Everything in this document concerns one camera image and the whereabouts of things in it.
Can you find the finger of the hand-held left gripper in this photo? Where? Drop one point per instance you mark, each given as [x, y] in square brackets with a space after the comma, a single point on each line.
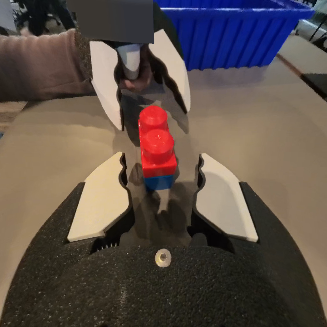
[104, 76]
[171, 58]

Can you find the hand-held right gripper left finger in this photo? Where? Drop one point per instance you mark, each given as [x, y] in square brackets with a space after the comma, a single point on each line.
[99, 204]

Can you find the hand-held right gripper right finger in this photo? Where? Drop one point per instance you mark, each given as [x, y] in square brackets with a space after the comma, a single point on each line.
[224, 204]

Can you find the blue plastic bin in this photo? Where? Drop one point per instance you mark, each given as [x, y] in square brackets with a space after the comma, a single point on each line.
[230, 38]

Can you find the blue single-stud block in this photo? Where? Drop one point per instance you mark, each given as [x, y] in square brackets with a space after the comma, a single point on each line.
[159, 182]

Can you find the red two-stud block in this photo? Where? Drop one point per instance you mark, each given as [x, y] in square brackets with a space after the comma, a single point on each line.
[158, 153]

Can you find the person's left forearm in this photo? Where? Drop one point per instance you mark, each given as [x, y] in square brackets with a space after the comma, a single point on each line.
[38, 63]

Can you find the person's left hand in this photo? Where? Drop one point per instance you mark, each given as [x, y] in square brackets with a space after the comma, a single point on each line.
[145, 76]

